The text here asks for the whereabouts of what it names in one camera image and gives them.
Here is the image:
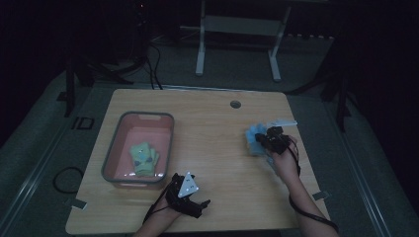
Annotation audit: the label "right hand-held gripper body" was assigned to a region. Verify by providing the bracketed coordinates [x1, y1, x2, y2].
[264, 118, 298, 156]

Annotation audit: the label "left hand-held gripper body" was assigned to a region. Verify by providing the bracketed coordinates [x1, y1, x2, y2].
[164, 170, 204, 219]

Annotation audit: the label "plain blue glove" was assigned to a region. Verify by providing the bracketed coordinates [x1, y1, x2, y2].
[244, 122, 271, 158]

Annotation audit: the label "plain green glove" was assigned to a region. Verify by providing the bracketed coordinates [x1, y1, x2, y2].
[146, 146, 161, 177]

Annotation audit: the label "green glove with face print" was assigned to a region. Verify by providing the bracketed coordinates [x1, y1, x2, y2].
[128, 141, 155, 178]

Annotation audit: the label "pink basin with grey rim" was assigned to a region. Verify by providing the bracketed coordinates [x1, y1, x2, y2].
[100, 111, 175, 191]

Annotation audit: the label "person's right hand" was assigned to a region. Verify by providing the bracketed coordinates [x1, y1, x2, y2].
[270, 135, 301, 186]

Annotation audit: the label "person's left hand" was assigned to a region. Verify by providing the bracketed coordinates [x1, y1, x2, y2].
[151, 197, 185, 222]

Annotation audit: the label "grey tape piece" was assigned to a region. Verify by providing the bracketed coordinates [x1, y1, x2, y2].
[70, 197, 89, 211]
[311, 190, 331, 202]

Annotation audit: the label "black metal stand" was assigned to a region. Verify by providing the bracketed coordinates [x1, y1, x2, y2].
[286, 39, 355, 133]
[56, 55, 97, 119]

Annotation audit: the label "black tripod stand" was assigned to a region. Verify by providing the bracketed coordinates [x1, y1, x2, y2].
[88, 0, 151, 87]

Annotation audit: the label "left hand-held gripper black cable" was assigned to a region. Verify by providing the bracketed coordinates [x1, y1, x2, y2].
[142, 188, 173, 225]

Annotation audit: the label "hand-held gripper black cable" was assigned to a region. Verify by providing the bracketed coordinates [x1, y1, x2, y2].
[142, 188, 173, 225]
[285, 136, 340, 233]

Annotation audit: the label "right hand-held gripper black cable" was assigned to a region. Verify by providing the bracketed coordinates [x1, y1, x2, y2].
[285, 136, 340, 233]

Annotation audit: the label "black floor cables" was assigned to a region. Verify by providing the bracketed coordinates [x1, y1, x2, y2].
[144, 41, 164, 91]

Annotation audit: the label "white metal stand frame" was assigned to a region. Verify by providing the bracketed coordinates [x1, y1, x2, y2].
[179, 0, 293, 83]

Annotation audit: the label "black cable loop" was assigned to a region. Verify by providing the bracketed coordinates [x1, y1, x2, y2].
[51, 166, 85, 196]

